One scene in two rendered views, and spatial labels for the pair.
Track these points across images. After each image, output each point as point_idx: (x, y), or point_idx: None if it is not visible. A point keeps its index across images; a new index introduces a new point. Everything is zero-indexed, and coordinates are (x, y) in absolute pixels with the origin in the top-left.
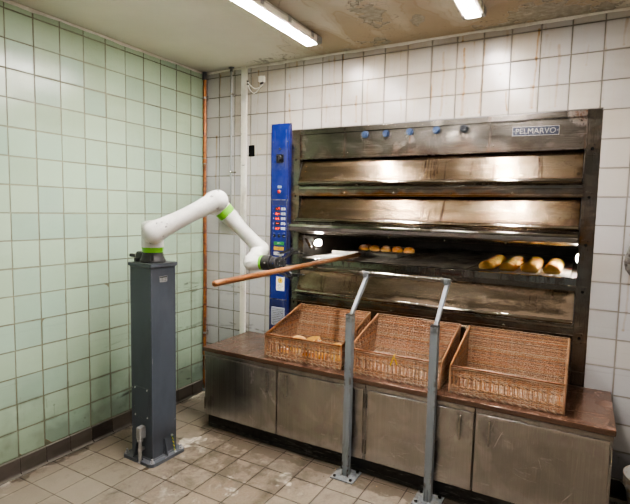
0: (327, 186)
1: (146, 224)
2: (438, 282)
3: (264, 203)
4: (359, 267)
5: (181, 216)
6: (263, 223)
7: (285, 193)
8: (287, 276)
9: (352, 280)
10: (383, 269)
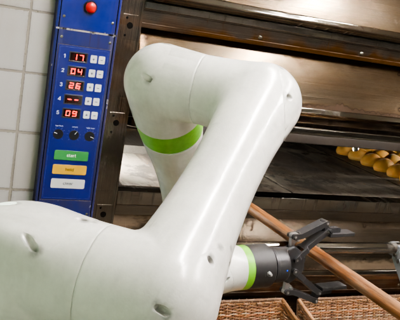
0: (225, 15)
1: (180, 277)
2: (393, 225)
3: (21, 33)
4: (268, 207)
5: (247, 198)
6: (11, 93)
7: (109, 16)
8: (309, 297)
9: (244, 235)
10: (315, 209)
